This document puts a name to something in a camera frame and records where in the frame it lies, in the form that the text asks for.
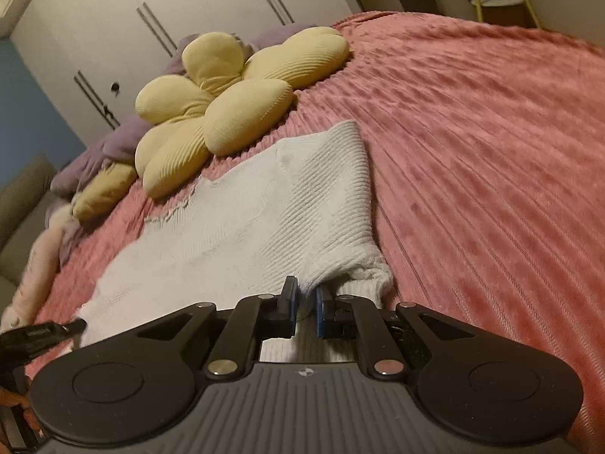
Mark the purple duvet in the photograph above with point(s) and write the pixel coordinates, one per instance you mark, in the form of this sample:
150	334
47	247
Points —
123	137

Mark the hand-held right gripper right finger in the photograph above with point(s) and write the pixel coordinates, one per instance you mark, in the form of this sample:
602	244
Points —
321	313

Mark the yellow flower pillow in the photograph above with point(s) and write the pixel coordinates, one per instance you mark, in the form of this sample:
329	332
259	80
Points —
236	118

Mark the grey-green sofa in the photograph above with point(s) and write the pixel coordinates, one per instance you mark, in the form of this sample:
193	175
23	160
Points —
23	198

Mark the pink ribbed blanket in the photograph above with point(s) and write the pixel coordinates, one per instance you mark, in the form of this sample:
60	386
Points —
472	151

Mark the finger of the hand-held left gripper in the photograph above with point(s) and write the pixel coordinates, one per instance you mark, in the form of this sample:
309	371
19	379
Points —
45	332

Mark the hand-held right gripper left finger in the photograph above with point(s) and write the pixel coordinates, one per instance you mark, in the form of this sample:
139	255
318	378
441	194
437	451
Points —
290	303

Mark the white knit sweater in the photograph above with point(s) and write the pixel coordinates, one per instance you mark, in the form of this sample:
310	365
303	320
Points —
236	227

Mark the light pink plush blanket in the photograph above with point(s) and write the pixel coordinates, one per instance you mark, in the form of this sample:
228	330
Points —
42	255

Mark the small yellow pillow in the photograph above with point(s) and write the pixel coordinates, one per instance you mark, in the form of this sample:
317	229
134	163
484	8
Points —
101	194

